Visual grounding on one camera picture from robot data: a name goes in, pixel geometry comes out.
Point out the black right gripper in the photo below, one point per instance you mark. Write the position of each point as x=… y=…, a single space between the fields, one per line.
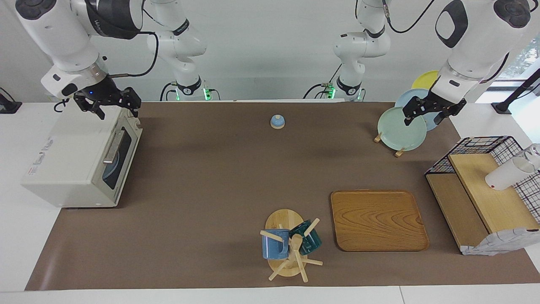
x=101 y=93

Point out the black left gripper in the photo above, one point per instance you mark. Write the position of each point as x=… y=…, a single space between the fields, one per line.
x=441 y=103

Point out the glass oven door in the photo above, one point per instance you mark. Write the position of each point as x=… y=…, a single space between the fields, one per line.
x=131 y=141

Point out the light blue plate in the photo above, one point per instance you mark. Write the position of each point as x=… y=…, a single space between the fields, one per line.
x=432 y=122
x=113 y=173

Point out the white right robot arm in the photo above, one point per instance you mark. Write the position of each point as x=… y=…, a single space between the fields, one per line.
x=59 y=33

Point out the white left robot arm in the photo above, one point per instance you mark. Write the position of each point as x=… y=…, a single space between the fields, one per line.
x=476 y=46

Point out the white toaster oven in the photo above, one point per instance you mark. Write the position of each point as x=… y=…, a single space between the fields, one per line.
x=71 y=160

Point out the yellow plate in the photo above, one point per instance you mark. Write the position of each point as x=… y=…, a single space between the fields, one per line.
x=426 y=80

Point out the pale green plate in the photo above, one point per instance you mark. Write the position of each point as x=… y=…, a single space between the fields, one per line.
x=396 y=135

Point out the wooden plate rack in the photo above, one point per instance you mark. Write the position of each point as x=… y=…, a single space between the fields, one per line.
x=399 y=153

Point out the wooden shelf rack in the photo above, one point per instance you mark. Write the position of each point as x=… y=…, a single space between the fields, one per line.
x=476 y=143

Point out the black clamp stand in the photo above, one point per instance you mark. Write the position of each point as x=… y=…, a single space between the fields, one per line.
x=8 y=105
x=517 y=93

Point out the stepped wooden shelf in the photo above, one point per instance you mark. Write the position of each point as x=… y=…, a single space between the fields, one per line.
x=485 y=190

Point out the white cup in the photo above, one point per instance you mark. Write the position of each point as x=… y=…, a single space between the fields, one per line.
x=504 y=177

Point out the wooden serving tray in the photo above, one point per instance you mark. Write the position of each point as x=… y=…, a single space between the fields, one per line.
x=379 y=219

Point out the clear glass cup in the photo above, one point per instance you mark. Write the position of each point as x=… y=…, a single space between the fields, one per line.
x=533 y=154

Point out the brown table mat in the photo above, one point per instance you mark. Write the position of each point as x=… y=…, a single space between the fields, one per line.
x=202 y=211

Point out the white grid patterned cloth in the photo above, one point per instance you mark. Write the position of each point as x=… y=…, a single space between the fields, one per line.
x=502 y=242

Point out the dark green mug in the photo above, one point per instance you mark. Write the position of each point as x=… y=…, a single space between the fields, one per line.
x=312 y=242

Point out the wooden mug tree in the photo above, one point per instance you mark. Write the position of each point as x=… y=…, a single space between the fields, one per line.
x=282 y=219

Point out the blue mug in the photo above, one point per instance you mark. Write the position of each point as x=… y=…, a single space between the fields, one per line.
x=274 y=247

